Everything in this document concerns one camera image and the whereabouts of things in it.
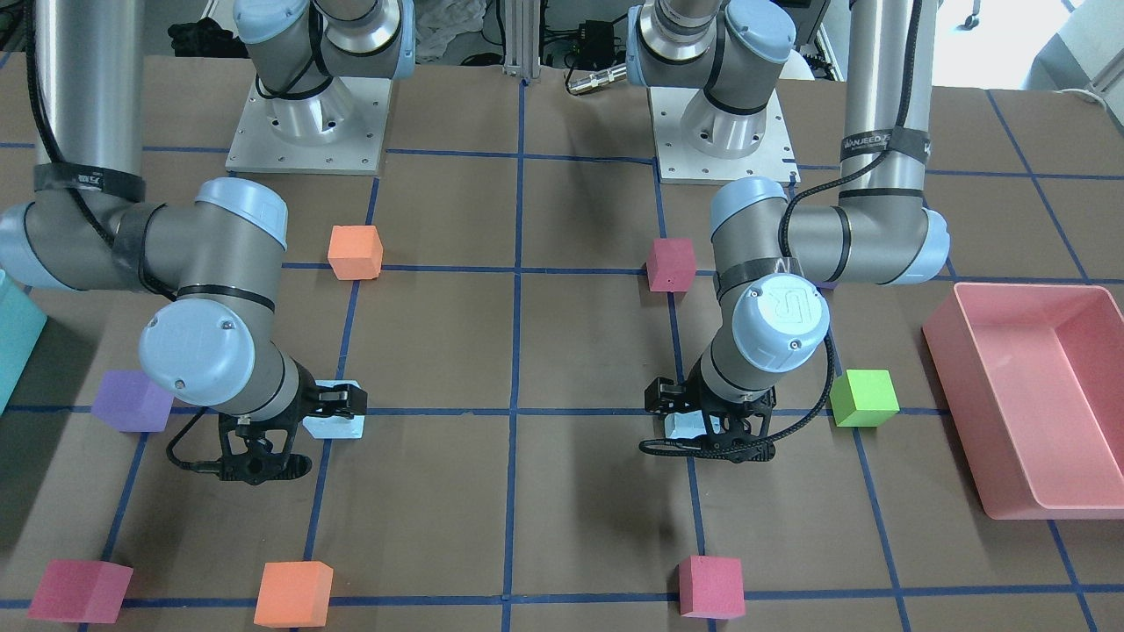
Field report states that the green foam block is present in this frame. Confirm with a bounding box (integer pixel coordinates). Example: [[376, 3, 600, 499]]
[[830, 369, 900, 427]]

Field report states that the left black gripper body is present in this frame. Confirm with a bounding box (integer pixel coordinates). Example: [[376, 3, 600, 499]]
[[644, 376, 776, 419]]

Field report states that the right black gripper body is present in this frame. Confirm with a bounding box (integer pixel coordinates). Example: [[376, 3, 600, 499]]
[[296, 369, 368, 419]]

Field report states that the orange block row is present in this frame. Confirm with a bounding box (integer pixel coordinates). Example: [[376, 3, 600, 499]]
[[254, 561, 334, 628], [327, 225, 383, 281]]

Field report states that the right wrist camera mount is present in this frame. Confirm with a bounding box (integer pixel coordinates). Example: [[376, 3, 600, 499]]
[[217, 413, 312, 485]]

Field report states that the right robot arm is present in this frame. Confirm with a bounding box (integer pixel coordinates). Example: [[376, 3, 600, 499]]
[[3, 1, 360, 427]]

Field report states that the orange block far row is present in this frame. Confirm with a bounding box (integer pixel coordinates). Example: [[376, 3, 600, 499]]
[[327, 225, 383, 281]]

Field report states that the crimson block near corner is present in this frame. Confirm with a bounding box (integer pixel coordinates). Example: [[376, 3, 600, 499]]
[[27, 559, 133, 624]]

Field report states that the pink plastic bin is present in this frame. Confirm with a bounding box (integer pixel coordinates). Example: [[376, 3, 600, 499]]
[[923, 283, 1123, 520]]

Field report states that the black power box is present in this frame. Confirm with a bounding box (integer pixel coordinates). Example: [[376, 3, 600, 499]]
[[558, 20, 617, 60]]

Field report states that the crimson block row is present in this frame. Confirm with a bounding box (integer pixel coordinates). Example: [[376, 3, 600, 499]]
[[677, 556, 746, 621], [645, 240, 697, 294]]

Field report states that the crimson block near row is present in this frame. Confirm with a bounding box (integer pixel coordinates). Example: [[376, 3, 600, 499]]
[[677, 556, 746, 621]]

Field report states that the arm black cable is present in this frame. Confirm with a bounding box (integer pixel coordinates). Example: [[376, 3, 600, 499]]
[[638, 0, 923, 459], [25, 0, 220, 475]]

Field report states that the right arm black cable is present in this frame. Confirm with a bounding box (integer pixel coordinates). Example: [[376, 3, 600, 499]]
[[25, 0, 220, 475]]

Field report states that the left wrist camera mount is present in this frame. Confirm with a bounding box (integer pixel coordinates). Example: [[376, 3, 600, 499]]
[[694, 388, 776, 463]]

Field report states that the aluminium frame post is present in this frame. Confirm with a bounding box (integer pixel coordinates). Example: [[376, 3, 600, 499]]
[[495, 0, 544, 85]]

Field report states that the orange block near row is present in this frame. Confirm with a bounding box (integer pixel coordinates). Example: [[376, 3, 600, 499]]
[[254, 561, 334, 628]]

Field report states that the crimson block far row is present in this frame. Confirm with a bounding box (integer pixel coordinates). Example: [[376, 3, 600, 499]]
[[645, 240, 697, 294]]

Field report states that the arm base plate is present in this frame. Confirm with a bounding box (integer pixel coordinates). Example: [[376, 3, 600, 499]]
[[649, 87, 803, 186], [226, 76, 395, 177]]

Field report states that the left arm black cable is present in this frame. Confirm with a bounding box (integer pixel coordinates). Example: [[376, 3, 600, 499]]
[[638, 0, 923, 459]]

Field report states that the light blue block arm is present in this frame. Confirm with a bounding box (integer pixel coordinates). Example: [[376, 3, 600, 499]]
[[302, 403, 366, 440], [663, 410, 726, 441]]

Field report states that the silver metal connector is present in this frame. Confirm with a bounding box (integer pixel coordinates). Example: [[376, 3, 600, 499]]
[[565, 63, 629, 97]]

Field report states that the teal plastic bin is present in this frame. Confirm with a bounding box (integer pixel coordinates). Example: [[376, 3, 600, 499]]
[[1, 269, 47, 412]]

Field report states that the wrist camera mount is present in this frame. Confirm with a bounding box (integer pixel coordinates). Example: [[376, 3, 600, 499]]
[[694, 388, 776, 463], [217, 413, 312, 485]]

